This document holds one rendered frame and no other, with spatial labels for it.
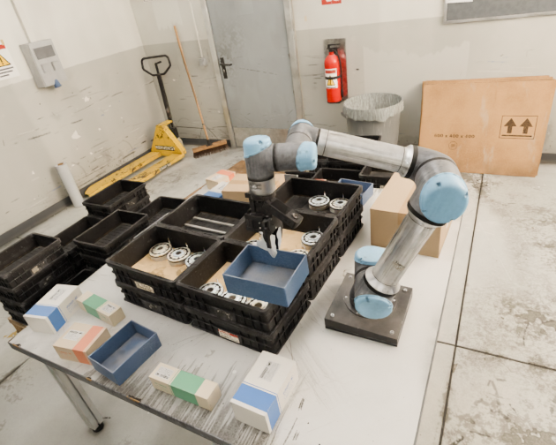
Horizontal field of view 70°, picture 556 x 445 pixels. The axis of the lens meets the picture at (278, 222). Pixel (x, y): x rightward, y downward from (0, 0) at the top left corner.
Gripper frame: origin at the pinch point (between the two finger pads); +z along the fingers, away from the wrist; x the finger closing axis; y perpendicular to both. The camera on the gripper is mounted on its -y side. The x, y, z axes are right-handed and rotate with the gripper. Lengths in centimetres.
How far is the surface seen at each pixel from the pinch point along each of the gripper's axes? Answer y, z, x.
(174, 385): 27, 39, 29
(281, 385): -7.1, 34.6, 17.6
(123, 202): 189, 49, -91
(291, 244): 19, 25, -43
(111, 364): 60, 44, 28
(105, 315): 77, 38, 14
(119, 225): 175, 56, -72
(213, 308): 26.9, 26.3, 4.1
